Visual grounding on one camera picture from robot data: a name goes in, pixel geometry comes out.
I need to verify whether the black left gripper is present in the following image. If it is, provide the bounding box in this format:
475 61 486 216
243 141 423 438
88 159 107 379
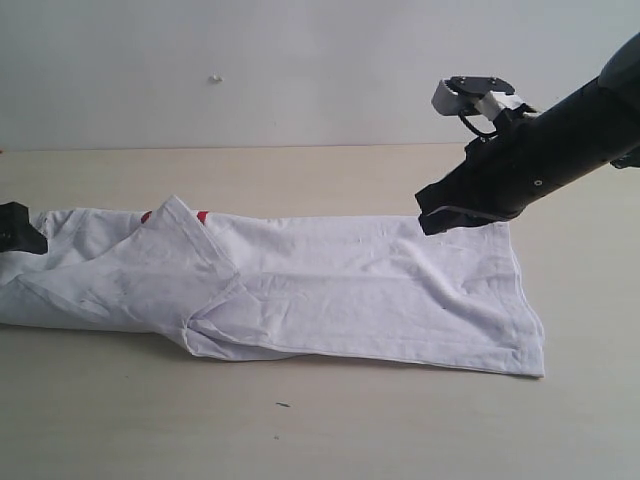
0 202 48 254

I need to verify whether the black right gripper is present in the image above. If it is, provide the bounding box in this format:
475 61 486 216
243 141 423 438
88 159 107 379
414 112 570 235

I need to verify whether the white t-shirt red patch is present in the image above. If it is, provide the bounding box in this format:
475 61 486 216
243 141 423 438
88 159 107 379
1 197 544 378

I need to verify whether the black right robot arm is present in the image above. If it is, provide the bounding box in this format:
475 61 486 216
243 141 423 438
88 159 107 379
415 37 639 235

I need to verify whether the black right camera cable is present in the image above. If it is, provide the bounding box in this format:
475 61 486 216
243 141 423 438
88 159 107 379
457 112 499 137

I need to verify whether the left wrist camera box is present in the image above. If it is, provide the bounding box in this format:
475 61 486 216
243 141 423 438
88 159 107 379
431 76 523 121

